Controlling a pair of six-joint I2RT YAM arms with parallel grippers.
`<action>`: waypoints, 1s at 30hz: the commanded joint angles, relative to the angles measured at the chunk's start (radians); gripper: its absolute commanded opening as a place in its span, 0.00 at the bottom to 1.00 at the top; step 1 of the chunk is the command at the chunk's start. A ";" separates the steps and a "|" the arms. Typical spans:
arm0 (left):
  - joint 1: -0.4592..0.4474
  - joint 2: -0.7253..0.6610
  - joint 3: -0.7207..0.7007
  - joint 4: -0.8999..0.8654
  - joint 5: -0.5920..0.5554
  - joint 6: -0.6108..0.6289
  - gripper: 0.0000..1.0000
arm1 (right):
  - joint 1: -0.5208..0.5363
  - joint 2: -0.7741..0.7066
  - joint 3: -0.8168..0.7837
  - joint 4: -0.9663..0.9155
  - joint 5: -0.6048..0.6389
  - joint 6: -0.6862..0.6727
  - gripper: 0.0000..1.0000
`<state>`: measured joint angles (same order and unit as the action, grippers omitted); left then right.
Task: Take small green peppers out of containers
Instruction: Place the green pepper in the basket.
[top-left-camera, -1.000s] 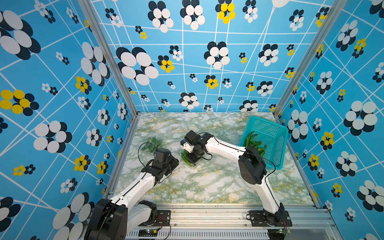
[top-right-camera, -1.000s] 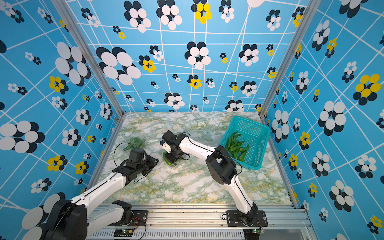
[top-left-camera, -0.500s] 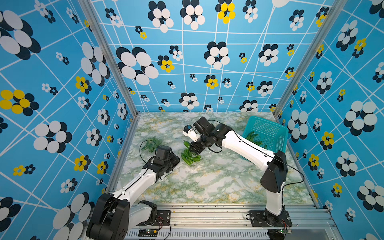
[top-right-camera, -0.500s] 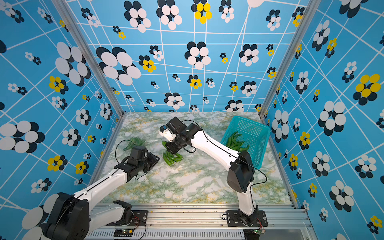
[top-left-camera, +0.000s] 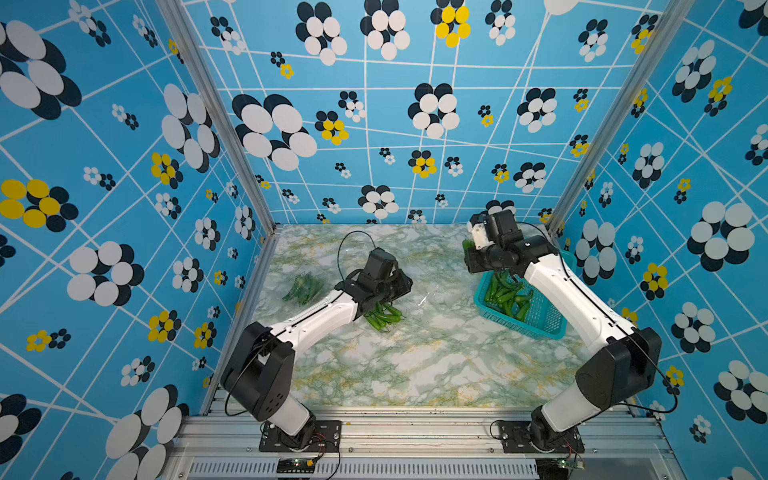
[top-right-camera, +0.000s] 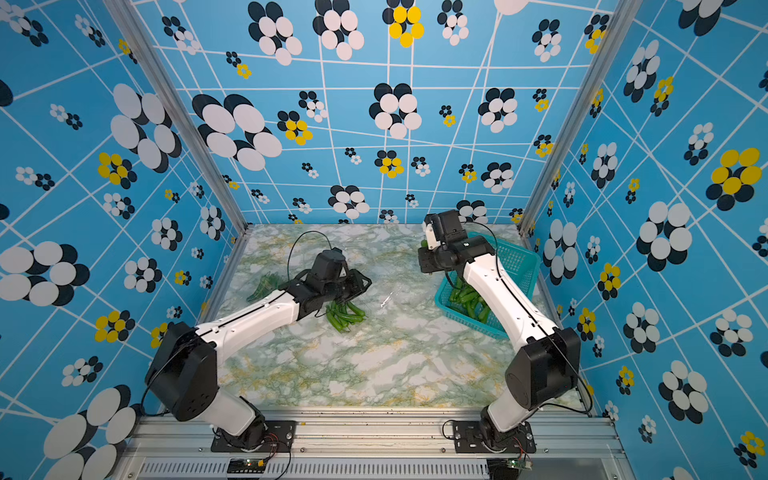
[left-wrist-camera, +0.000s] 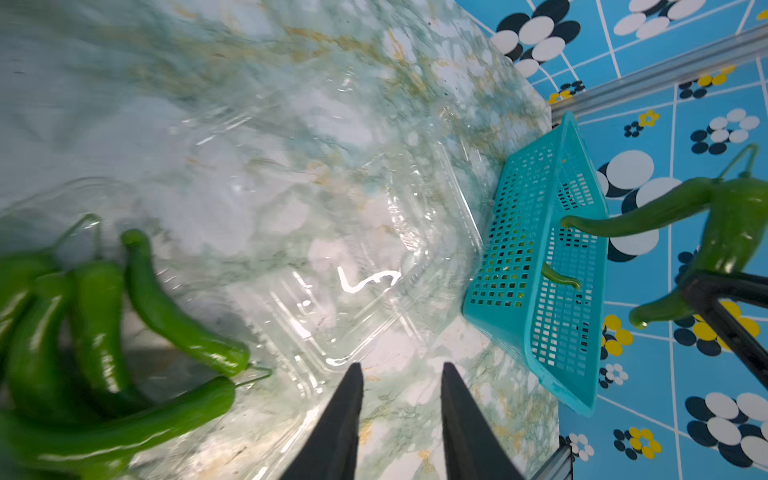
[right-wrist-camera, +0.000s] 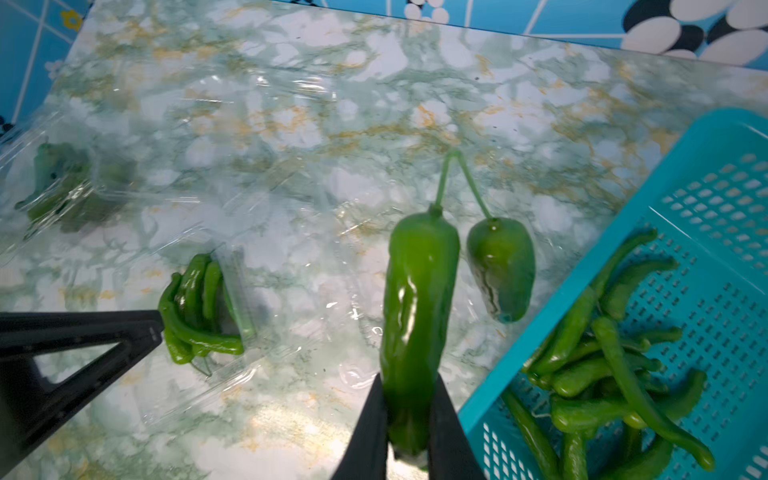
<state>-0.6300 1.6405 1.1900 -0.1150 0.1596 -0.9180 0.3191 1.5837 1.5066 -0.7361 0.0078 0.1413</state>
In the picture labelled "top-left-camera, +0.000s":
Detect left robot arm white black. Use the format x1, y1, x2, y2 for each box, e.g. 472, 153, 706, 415
220, 269, 413, 450

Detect circuit board right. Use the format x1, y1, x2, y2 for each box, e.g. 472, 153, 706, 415
536, 459, 583, 480

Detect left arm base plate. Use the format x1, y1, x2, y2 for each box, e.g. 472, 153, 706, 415
259, 417, 342, 453

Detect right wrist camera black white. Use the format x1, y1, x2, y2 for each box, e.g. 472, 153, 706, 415
468, 209, 524, 250

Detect green circuit board left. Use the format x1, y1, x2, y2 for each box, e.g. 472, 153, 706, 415
276, 458, 317, 478

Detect green peppers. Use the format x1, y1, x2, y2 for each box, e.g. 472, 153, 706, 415
281, 273, 323, 305
483, 272, 534, 323
364, 303, 403, 332

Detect aluminium corner post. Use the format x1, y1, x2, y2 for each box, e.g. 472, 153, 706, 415
157, 0, 276, 238
547, 0, 695, 239

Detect aluminium corner post right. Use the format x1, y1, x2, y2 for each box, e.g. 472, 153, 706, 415
547, 0, 695, 239

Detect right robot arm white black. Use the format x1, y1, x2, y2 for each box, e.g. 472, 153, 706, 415
462, 237, 662, 452

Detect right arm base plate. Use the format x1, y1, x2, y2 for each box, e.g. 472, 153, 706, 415
491, 420, 585, 454

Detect aluminium corner post left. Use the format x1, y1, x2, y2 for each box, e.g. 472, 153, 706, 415
157, 0, 276, 238

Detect green peppers inside basket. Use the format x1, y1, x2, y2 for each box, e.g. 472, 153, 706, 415
483, 272, 534, 323

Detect teal plastic basket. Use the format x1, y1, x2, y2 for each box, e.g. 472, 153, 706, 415
474, 272, 567, 340

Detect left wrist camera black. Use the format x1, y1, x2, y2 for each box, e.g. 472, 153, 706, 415
363, 247, 397, 281

